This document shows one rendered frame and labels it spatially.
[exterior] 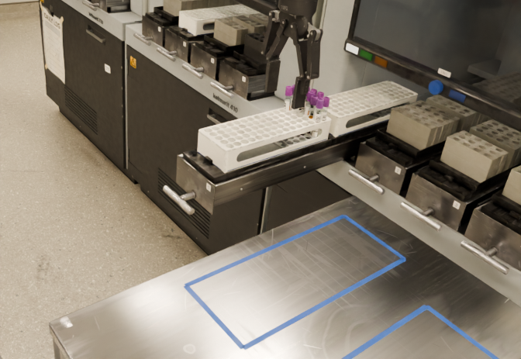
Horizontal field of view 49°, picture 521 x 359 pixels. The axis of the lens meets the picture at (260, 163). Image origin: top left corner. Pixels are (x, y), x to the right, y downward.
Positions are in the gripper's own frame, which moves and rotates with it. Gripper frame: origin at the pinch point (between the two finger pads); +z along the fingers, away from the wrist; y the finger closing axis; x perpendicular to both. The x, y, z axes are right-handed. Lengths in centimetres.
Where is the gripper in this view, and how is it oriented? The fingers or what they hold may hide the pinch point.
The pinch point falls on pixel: (285, 88)
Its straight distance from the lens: 122.2
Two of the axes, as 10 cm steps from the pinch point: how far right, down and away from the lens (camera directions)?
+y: 6.3, 4.6, -6.3
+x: 7.7, -2.5, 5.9
